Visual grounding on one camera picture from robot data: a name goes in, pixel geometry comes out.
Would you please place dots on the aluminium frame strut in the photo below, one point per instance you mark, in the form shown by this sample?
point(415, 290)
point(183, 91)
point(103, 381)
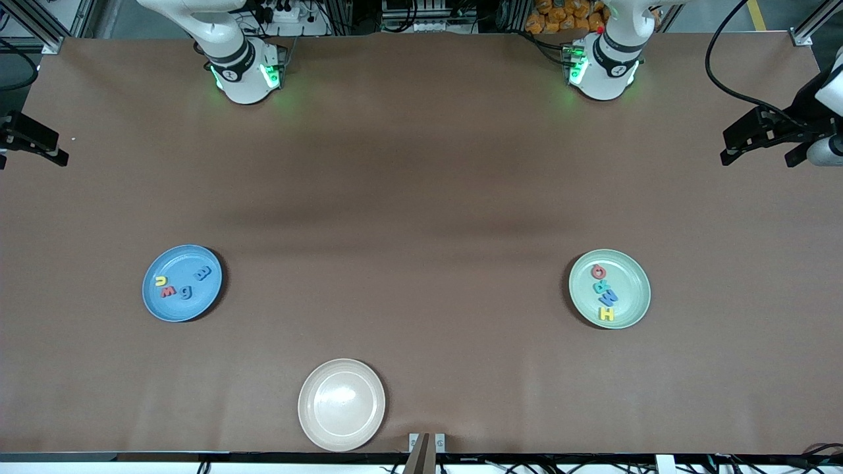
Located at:
point(53, 43)
point(802, 38)

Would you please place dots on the blue foam letter m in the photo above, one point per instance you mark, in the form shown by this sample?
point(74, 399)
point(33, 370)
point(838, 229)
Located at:
point(203, 272)

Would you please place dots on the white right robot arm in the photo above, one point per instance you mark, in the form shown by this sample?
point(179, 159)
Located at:
point(244, 72)

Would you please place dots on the blue foam letter g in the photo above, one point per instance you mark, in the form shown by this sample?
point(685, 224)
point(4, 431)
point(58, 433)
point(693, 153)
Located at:
point(187, 291)

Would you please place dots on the red foam letter w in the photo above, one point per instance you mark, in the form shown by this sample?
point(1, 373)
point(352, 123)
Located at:
point(168, 292)

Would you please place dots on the blue foam letter W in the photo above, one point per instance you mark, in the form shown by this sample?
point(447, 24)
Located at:
point(609, 299)

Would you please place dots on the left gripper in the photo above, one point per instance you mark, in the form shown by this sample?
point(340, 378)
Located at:
point(803, 108)

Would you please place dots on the green plate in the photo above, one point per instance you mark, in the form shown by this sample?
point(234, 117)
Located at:
point(632, 283)

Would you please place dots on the grey metal equipment rack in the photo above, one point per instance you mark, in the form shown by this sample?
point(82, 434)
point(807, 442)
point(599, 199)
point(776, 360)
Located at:
point(428, 10)

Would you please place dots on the teal foam letter R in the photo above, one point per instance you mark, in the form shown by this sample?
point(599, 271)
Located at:
point(600, 287)

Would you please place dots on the beige plate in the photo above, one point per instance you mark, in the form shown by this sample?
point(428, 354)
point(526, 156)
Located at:
point(342, 405)

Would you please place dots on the white table frame rail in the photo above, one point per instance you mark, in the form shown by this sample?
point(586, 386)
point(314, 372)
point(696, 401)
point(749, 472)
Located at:
point(66, 469)

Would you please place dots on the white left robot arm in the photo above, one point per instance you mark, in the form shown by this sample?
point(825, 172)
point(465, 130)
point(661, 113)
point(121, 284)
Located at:
point(609, 72)

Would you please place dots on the blue plate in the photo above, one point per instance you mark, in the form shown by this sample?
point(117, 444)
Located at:
point(182, 306)

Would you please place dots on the camera post with brackets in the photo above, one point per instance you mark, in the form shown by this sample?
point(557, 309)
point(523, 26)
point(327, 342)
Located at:
point(421, 461)

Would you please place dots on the red foam letter Q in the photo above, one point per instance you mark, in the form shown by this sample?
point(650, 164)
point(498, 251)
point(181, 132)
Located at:
point(604, 274)

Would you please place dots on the yellow foam letter H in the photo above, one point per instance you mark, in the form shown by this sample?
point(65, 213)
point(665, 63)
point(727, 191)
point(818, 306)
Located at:
point(606, 315)

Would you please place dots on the bag of orange items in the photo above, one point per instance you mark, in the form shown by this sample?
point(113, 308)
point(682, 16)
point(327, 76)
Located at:
point(560, 16)

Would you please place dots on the brown table cover sheet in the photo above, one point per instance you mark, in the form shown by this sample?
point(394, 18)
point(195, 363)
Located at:
point(132, 395)

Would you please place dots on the white power strip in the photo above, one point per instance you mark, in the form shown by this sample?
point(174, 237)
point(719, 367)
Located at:
point(286, 13)

